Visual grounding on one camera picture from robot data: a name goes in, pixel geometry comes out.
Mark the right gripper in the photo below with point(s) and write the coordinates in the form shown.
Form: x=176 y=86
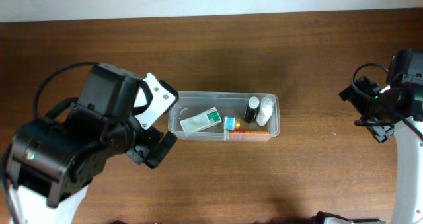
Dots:
x=381 y=131

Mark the clear plastic container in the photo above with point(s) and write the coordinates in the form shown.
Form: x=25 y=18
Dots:
x=228 y=110

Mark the white green medicine box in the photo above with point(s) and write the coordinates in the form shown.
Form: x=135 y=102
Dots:
x=201 y=121

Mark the dark bottle white cap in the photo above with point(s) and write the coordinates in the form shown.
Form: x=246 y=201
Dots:
x=252 y=109

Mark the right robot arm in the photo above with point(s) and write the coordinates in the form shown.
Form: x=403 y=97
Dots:
x=395 y=111

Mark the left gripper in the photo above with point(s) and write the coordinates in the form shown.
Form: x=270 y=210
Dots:
x=144 y=149

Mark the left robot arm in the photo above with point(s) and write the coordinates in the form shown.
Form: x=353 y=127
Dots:
x=47 y=168

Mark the orange tablet tube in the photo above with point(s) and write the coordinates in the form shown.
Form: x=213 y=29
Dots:
x=242 y=135

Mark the white spray bottle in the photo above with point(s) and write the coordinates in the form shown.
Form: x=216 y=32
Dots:
x=266 y=109

